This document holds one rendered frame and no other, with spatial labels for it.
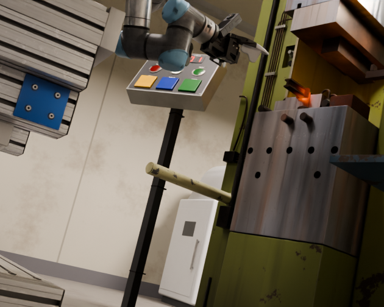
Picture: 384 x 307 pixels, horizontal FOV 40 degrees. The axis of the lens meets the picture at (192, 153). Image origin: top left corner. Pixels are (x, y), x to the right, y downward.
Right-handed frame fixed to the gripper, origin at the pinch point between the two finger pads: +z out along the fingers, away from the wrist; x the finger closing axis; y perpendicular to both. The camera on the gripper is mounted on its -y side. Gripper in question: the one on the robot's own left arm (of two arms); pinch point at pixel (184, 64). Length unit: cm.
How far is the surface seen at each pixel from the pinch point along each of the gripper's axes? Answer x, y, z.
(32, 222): 199, 40, 201
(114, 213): 155, 88, 234
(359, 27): -60, 31, 0
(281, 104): -38.1, -3.9, 12.1
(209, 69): -3.8, 12.1, 10.4
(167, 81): 10.3, 0.8, 9.6
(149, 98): 17.1, -5.5, 14.6
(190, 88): -1.2, -2.1, 9.6
